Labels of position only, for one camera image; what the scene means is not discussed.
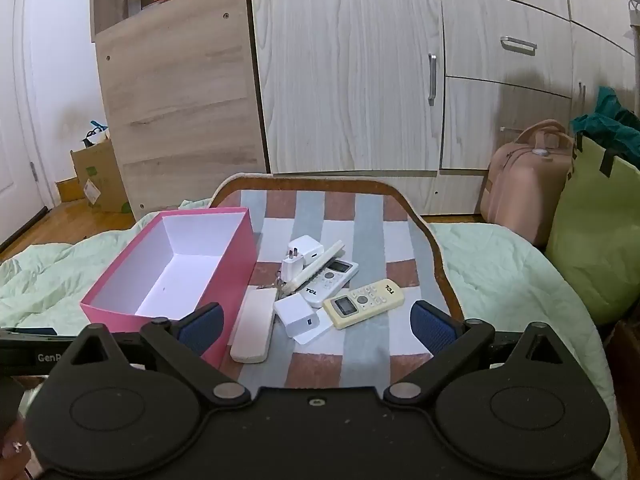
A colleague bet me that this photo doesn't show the large white wall charger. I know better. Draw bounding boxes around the large white wall charger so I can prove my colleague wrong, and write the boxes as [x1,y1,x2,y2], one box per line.
[287,235,326,263]

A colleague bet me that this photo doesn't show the pink backpack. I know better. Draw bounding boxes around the pink backpack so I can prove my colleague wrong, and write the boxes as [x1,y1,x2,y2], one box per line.
[480,119,576,248]

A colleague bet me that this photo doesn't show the green bag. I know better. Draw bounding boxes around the green bag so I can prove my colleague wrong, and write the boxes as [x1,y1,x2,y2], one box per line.
[545,132,640,326]

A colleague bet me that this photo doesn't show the light green blanket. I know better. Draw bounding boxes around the light green blanket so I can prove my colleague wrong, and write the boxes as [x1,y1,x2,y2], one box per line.
[0,197,626,480]

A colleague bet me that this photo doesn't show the white remote control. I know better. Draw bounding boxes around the white remote control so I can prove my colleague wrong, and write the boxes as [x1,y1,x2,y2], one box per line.
[299,258,360,309]

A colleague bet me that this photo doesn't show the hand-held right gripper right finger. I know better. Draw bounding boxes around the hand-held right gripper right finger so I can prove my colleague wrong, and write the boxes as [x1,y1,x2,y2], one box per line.
[382,300,576,407]

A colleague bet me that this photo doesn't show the slim cream remote control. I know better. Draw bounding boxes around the slim cream remote control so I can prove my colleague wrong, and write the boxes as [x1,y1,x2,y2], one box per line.
[287,241,347,293]

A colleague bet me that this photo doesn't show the pink cardboard box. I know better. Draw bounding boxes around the pink cardboard box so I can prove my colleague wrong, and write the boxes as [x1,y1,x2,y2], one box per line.
[80,207,258,368]

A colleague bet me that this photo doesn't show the white door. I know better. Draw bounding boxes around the white door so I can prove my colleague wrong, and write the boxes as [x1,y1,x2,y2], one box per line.
[0,0,56,241]

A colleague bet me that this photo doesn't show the silver drawer handle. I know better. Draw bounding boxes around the silver drawer handle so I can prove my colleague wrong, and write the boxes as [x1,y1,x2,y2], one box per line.
[500,36,538,56]

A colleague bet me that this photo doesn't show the pale remote control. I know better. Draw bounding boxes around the pale remote control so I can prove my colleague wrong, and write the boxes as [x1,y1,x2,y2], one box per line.
[230,290,277,365]

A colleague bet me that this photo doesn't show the person's left hand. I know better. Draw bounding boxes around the person's left hand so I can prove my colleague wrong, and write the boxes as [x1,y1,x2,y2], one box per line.
[0,410,43,480]

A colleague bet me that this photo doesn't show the brown wooden cabinet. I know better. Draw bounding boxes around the brown wooden cabinet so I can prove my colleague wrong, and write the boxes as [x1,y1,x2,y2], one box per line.
[90,0,271,221]

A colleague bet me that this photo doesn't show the teal cloth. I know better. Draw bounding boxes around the teal cloth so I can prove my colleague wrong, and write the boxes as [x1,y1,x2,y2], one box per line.
[570,86,640,166]

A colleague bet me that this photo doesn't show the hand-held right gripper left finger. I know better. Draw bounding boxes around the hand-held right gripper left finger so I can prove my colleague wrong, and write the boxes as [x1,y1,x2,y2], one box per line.
[52,302,252,408]

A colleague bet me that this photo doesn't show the small white wall charger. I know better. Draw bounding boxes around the small white wall charger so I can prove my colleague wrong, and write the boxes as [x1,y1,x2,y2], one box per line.
[280,255,313,281]

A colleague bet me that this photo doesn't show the light wooden wardrobe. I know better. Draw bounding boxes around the light wooden wardrobe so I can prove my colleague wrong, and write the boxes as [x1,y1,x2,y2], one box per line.
[247,0,640,216]

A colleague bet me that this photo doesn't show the white cube charger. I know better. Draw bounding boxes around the white cube charger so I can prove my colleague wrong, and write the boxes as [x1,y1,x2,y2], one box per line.
[273,292,321,339]

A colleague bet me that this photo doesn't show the silver wardrobe door handle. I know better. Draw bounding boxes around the silver wardrobe door handle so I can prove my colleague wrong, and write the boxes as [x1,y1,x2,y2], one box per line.
[427,53,439,107]

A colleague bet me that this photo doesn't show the checked mat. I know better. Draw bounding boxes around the checked mat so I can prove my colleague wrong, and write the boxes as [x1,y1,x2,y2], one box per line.
[210,173,466,391]

